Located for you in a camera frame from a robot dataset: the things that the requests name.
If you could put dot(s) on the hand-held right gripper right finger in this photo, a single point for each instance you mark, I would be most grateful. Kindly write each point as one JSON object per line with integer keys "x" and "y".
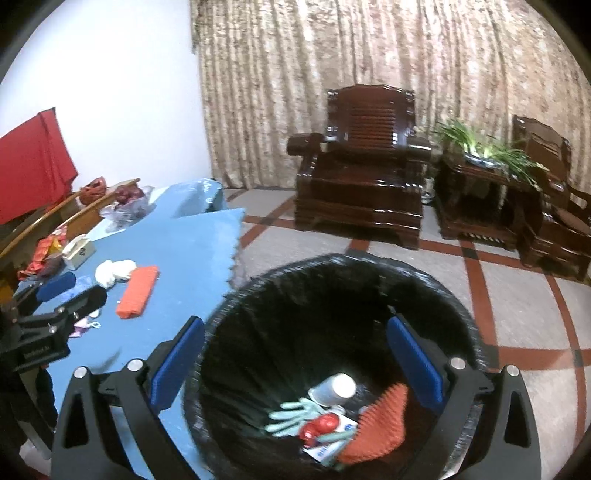
{"x": 415, "y": 364}

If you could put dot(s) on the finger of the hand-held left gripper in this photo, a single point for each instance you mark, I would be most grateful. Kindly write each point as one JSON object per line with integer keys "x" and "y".
{"x": 57, "y": 285}
{"x": 87, "y": 297}

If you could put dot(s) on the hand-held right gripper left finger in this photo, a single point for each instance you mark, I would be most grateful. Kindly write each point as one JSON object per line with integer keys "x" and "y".
{"x": 178, "y": 364}

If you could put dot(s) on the white tissue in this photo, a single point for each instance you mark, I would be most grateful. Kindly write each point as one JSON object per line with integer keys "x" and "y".
{"x": 105, "y": 274}

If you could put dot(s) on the small pink wrapper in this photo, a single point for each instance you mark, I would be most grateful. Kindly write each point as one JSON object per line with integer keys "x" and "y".
{"x": 79, "y": 330}

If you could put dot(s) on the orange foam net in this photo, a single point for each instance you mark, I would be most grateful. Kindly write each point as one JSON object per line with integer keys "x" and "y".
{"x": 138, "y": 290}
{"x": 378, "y": 429}

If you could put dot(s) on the blue and white box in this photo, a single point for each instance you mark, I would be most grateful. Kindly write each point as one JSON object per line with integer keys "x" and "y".
{"x": 346, "y": 422}

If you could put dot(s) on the green rubber glove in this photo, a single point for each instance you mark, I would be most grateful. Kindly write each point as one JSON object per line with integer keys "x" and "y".
{"x": 334, "y": 437}
{"x": 291, "y": 415}

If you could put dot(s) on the waste bin with black liner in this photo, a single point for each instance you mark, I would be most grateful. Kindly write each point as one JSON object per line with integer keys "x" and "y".
{"x": 286, "y": 332}

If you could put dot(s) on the shiny red wrapper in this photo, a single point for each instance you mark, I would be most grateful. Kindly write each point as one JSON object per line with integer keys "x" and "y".
{"x": 318, "y": 427}

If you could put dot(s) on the pile of red candy packets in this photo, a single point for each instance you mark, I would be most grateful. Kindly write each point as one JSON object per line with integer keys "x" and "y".
{"x": 39, "y": 254}

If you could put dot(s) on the beige tissue box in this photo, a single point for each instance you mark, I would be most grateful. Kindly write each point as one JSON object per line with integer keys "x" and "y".
{"x": 78, "y": 253}

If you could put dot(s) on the blue scalloped tablecloth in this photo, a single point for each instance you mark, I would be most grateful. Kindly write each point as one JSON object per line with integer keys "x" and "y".
{"x": 138, "y": 341}

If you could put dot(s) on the glass fruit bowl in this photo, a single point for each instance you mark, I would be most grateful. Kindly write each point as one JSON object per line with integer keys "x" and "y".
{"x": 127, "y": 210}

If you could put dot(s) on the small red woven basket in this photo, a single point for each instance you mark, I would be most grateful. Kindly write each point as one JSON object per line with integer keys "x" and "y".
{"x": 93, "y": 191}

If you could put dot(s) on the red apple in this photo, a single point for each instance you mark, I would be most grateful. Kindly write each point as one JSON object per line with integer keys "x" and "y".
{"x": 136, "y": 193}
{"x": 122, "y": 194}

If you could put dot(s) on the red cloth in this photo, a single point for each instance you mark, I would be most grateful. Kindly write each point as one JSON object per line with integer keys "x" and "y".
{"x": 32, "y": 166}

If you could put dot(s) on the shiny blue table cover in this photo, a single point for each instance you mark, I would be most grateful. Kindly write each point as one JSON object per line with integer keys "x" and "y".
{"x": 194, "y": 198}

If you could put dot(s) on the dark wooden side table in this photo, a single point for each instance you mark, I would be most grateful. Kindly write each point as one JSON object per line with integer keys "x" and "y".
{"x": 480, "y": 207}

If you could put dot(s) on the dark wooden slatted armchair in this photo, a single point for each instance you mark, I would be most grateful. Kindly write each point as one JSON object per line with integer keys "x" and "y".
{"x": 360, "y": 184}

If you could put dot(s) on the dark wooden cushioned armchair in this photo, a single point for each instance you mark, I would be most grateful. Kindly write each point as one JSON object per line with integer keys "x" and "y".
{"x": 554, "y": 221}

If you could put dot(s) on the potted green plant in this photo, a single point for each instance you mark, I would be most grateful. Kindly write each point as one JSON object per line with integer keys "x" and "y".
{"x": 480, "y": 147}

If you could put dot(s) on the beige patterned curtain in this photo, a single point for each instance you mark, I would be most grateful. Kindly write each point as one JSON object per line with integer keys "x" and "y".
{"x": 369, "y": 69}

